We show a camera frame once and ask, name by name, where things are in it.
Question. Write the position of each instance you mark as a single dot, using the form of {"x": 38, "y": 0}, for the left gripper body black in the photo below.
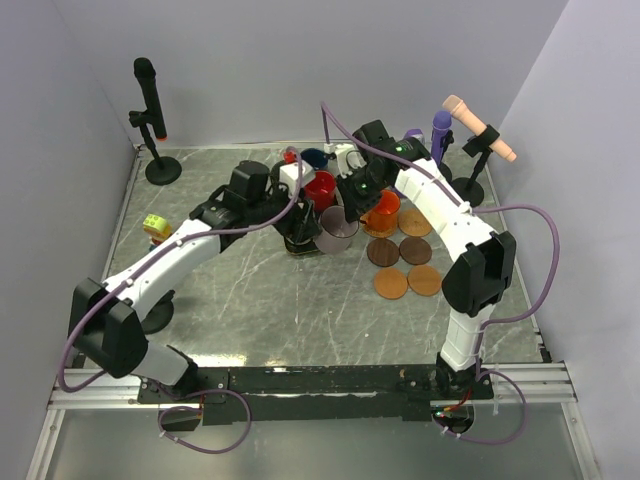
{"x": 292, "y": 227}

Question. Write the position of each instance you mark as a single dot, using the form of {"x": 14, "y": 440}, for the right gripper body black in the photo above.
{"x": 362, "y": 189}

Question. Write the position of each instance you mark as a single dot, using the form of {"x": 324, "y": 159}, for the lilac mug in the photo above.
{"x": 336, "y": 231}

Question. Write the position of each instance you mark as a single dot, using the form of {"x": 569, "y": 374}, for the orange mug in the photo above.
{"x": 385, "y": 214}

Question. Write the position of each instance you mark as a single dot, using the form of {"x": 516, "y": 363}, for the woven rattan coaster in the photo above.
{"x": 379, "y": 233}
{"x": 412, "y": 223}

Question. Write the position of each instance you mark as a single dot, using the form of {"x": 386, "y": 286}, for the light wood coaster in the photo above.
{"x": 390, "y": 283}
{"x": 424, "y": 280}

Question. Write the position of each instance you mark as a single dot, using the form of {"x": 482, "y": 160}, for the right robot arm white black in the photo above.
{"x": 482, "y": 259}

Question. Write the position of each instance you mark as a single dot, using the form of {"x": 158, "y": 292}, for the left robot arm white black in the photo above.
{"x": 106, "y": 317}

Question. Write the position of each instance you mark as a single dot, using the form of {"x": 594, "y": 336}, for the black serving tray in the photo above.
{"x": 300, "y": 250}

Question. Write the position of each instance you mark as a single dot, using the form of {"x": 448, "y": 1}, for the red mug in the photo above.
{"x": 321, "y": 190}

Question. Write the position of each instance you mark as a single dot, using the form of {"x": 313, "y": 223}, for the blue mug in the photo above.
{"x": 315, "y": 157}

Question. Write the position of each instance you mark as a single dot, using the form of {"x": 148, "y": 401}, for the purple metronome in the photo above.
{"x": 416, "y": 134}

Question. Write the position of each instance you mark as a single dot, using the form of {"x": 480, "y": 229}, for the purple microphone black stand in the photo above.
{"x": 445, "y": 167}

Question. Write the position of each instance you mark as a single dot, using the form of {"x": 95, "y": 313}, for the colourful toy block figure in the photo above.
{"x": 157, "y": 228}

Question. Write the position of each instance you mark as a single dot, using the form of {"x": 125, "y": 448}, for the left black microphone stand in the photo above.
{"x": 161, "y": 170}

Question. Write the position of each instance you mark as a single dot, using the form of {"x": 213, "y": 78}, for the black round stand base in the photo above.
{"x": 160, "y": 315}

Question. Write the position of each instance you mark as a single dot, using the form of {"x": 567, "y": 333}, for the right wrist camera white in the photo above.
{"x": 343, "y": 158}

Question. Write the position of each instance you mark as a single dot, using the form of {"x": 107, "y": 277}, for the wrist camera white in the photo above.
{"x": 295, "y": 173}
{"x": 343, "y": 158}

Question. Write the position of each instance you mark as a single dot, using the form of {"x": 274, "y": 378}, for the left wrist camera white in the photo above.
{"x": 295, "y": 173}

